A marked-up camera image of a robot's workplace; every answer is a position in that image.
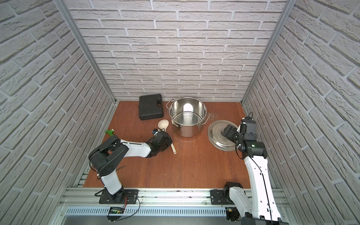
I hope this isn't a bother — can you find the aluminium mounting rail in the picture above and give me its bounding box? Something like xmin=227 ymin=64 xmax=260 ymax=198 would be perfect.
xmin=56 ymin=187 xmax=290 ymax=209

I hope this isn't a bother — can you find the left controller board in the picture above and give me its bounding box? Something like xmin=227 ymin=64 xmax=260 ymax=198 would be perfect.
xmin=107 ymin=207 xmax=125 ymax=222

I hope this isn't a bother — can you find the controller board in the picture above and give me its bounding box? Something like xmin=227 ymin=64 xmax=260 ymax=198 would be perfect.
xmin=107 ymin=207 xmax=125 ymax=222
xmin=226 ymin=207 xmax=240 ymax=223

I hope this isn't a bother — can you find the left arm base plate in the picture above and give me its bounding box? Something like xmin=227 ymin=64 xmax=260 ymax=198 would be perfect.
xmin=99 ymin=188 xmax=139 ymax=204

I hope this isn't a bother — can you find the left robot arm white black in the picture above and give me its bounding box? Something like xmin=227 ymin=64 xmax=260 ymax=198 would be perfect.
xmin=88 ymin=129 xmax=173 ymax=197

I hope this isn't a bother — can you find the right controller board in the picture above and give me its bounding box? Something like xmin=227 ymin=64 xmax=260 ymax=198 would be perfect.
xmin=226 ymin=207 xmax=240 ymax=223

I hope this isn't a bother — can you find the left black cable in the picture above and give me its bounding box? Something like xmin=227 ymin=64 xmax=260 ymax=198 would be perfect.
xmin=107 ymin=193 xmax=142 ymax=222

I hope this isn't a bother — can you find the green plastic tool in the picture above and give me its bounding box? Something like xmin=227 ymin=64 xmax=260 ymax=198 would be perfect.
xmin=105 ymin=129 xmax=114 ymax=137

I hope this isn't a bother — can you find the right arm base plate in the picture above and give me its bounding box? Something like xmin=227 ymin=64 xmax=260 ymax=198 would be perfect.
xmin=210 ymin=189 xmax=228 ymax=205

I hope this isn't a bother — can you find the cream plastic ladle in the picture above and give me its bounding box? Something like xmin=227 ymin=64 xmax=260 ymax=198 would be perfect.
xmin=157 ymin=119 xmax=177 ymax=154

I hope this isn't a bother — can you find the stainless steel pot lid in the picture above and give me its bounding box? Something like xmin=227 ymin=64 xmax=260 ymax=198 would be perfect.
xmin=208 ymin=120 xmax=237 ymax=152

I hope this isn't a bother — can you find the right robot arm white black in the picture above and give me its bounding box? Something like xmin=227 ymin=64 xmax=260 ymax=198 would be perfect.
xmin=222 ymin=116 xmax=285 ymax=225

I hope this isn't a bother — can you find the black plastic tool case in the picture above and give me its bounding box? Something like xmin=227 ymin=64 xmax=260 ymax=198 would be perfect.
xmin=139 ymin=94 xmax=164 ymax=121

